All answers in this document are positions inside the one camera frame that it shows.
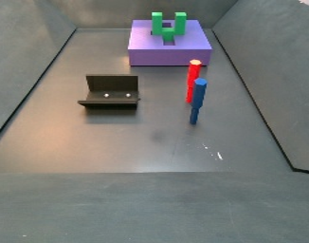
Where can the red peg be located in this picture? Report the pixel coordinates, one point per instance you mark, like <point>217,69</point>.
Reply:
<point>194,65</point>

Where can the purple base block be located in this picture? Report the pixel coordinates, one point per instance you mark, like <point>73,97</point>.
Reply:
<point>149,51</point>

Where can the blue peg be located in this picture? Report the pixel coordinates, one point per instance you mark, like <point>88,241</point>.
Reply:
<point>198,94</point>

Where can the green U-shaped block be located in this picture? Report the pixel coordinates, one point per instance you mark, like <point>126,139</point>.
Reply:
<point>167,32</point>

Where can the black angle fixture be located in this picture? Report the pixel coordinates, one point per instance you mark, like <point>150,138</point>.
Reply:
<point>112,90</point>

